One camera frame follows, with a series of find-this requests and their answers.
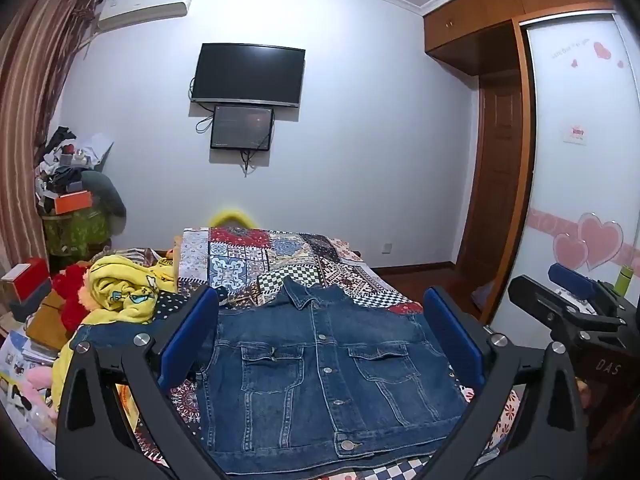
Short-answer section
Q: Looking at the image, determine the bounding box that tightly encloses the white cloth on floor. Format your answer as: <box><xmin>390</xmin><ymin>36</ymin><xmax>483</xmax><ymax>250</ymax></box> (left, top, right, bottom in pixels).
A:
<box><xmin>471</xmin><ymin>282</ymin><xmax>497</xmax><ymax>312</ymax></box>

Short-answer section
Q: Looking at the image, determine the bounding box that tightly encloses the yellow hoop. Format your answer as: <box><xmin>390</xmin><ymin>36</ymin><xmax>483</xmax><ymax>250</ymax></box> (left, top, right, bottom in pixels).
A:
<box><xmin>208</xmin><ymin>206</ymin><xmax>257</xmax><ymax>231</ymax></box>

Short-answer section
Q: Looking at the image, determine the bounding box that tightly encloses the green patterned cloth cover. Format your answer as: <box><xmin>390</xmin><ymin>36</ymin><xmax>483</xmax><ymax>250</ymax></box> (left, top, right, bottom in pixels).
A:
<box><xmin>42</xmin><ymin>205</ymin><xmax>109</xmax><ymax>257</ymax></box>

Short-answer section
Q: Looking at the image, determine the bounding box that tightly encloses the patchwork printed blanket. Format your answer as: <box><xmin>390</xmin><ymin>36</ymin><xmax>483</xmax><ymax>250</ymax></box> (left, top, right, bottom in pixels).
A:
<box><xmin>135</xmin><ymin>226</ymin><xmax>526</xmax><ymax>480</ymax></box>

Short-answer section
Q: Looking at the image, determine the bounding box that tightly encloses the red plush toy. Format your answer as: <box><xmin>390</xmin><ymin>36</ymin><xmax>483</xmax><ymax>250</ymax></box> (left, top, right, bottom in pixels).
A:
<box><xmin>52</xmin><ymin>262</ymin><xmax>97</xmax><ymax>332</ymax></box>

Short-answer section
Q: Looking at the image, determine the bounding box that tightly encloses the yellow printed garment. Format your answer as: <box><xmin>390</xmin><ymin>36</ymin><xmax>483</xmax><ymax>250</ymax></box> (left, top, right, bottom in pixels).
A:
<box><xmin>54</xmin><ymin>254</ymin><xmax>182</xmax><ymax>428</ymax></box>

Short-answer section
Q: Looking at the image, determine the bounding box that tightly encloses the green bottle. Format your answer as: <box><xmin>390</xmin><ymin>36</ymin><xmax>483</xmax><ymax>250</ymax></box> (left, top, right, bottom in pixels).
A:
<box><xmin>615</xmin><ymin>266</ymin><xmax>635</xmax><ymax>297</ymax></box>

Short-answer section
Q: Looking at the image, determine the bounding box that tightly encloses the white air conditioner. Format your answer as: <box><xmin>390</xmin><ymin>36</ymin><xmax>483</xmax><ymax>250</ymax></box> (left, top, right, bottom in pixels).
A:
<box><xmin>96</xmin><ymin>0</ymin><xmax>197</xmax><ymax>31</ymax></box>

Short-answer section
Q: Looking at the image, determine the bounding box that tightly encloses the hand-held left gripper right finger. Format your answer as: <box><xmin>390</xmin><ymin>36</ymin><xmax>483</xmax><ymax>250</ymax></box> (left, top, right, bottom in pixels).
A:
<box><xmin>420</xmin><ymin>286</ymin><xmax>591</xmax><ymax>480</ymax></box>

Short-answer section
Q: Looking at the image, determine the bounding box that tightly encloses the pile of clutter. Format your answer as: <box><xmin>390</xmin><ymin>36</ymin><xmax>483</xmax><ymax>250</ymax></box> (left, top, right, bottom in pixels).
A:
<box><xmin>34</xmin><ymin>126</ymin><xmax>116</xmax><ymax>201</ymax></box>

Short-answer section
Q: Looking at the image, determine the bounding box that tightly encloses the red box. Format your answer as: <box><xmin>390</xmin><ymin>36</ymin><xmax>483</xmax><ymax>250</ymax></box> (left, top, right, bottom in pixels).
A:
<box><xmin>11</xmin><ymin>257</ymin><xmax>52</xmax><ymax>302</ymax></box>

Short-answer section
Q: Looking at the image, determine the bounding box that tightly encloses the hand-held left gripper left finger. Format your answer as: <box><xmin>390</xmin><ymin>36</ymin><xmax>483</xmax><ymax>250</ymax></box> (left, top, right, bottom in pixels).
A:
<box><xmin>54</xmin><ymin>285</ymin><xmax>228</xmax><ymax>480</ymax></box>

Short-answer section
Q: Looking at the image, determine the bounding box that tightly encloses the brown striped curtain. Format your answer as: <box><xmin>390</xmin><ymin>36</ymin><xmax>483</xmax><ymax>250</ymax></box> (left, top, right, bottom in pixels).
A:
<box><xmin>0</xmin><ymin>0</ymin><xmax>104</xmax><ymax>272</ymax></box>

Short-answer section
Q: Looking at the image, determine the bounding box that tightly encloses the wooden room door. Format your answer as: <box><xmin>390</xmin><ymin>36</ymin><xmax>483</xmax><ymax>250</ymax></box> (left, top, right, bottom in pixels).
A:
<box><xmin>462</xmin><ymin>77</ymin><xmax>531</xmax><ymax>292</ymax></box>

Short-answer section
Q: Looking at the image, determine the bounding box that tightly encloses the small black wall monitor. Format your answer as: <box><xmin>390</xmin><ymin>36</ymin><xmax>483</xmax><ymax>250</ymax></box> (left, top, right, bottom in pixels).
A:
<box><xmin>210</xmin><ymin>104</ymin><xmax>275</xmax><ymax>152</ymax></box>

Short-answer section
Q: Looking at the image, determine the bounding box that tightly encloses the wooden wardrobe with white door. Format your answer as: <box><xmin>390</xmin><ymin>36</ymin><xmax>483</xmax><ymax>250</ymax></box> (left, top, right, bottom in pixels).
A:
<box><xmin>422</xmin><ymin>0</ymin><xmax>640</xmax><ymax>323</ymax></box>

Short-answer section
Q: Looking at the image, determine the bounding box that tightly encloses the black wall television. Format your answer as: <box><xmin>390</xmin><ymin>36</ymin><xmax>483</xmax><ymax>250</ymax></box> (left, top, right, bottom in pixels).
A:
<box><xmin>191</xmin><ymin>43</ymin><xmax>307</xmax><ymax>109</ymax></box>

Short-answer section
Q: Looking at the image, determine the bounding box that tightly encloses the dark grey-green cushion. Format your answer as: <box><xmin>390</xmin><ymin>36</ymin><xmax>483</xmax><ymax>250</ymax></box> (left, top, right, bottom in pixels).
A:
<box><xmin>80</xmin><ymin>170</ymin><xmax>127</xmax><ymax>222</ymax></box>

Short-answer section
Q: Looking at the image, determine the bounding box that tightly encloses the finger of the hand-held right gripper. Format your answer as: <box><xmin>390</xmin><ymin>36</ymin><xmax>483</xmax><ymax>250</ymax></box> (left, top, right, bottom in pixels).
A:
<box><xmin>508</xmin><ymin>274</ymin><xmax>622</xmax><ymax>347</ymax></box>
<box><xmin>547</xmin><ymin>263</ymin><xmax>612</xmax><ymax>315</ymax></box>

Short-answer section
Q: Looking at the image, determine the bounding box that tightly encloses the orange box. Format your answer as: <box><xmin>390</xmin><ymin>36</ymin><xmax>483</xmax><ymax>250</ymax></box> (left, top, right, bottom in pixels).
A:
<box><xmin>54</xmin><ymin>190</ymin><xmax>95</xmax><ymax>215</ymax></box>

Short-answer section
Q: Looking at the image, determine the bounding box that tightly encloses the brown cardboard box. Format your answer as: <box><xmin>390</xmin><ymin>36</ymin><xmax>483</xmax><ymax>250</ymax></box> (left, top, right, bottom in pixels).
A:
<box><xmin>25</xmin><ymin>290</ymin><xmax>77</xmax><ymax>352</ymax></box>

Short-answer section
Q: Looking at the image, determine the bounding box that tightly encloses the blue denim jacket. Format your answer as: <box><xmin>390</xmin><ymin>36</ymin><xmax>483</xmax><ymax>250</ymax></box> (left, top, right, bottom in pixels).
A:
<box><xmin>70</xmin><ymin>275</ymin><xmax>471</xmax><ymax>476</ymax></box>

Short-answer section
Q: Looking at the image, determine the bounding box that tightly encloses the pile of papers and books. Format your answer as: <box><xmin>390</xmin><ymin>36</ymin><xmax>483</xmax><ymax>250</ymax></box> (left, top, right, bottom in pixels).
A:
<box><xmin>0</xmin><ymin>330</ymin><xmax>62</xmax><ymax>453</ymax></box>

